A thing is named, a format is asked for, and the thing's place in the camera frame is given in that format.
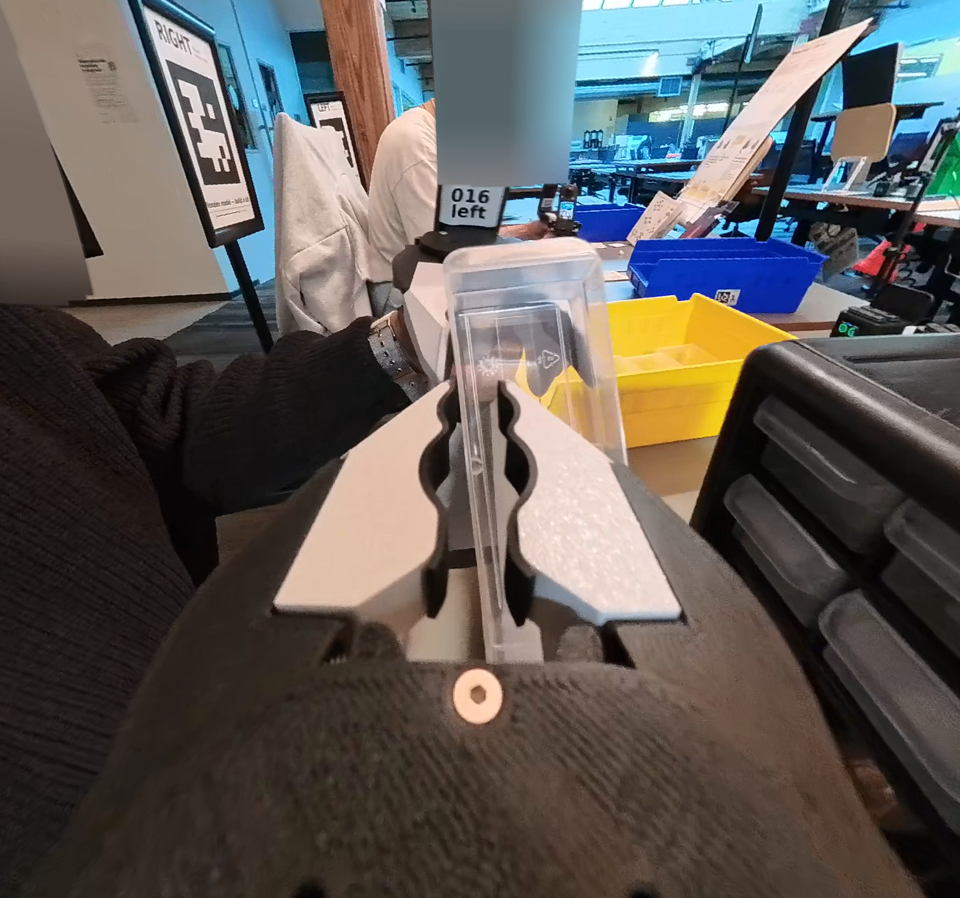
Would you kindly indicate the black white tag sign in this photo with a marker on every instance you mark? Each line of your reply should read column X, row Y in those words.
column 334, row 125

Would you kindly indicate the person's dark knit sweater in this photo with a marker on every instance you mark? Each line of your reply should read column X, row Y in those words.
column 82, row 538

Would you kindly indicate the blue plastic bin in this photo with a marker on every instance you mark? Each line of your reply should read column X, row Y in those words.
column 720, row 275
column 607, row 221

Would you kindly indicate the large yellow plastic bin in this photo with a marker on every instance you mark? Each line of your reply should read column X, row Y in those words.
column 660, row 410

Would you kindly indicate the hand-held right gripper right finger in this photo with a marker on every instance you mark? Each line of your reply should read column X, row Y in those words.
column 592, row 538

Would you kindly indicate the tilted board with poster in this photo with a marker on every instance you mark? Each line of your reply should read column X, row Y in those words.
column 750, row 125

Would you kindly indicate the grey jacket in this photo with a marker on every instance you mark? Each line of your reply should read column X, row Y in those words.
column 319, row 237

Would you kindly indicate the black drawer cabinet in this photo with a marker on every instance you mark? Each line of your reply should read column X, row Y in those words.
column 825, row 373

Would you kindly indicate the small wooden board stand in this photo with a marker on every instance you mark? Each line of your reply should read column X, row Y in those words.
column 862, row 136

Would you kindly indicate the black device with blue screen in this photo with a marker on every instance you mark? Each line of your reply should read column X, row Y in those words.
column 562, row 207

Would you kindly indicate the clear plastic drawer tray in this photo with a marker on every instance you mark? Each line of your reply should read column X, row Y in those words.
column 686, row 356
column 525, row 283
column 634, row 369

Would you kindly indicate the person's left hand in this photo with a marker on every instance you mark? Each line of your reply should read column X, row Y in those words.
column 405, row 339

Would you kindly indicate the large tag sign on stand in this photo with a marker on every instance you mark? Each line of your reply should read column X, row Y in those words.
column 195, row 110

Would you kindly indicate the black electronic device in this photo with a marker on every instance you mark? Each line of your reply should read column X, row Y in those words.
column 870, row 320

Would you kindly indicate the black pole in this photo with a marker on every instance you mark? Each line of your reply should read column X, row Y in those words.
column 802, row 87

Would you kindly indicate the wooden post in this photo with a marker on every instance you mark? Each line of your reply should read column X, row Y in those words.
column 352, row 50

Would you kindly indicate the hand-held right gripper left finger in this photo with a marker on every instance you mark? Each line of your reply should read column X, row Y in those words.
column 360, row 538

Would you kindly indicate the silver wristwatch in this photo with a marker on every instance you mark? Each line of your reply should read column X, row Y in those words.
column 394, row 361

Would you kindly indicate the person's left forearm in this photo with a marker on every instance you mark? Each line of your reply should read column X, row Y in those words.
column 285, row 403

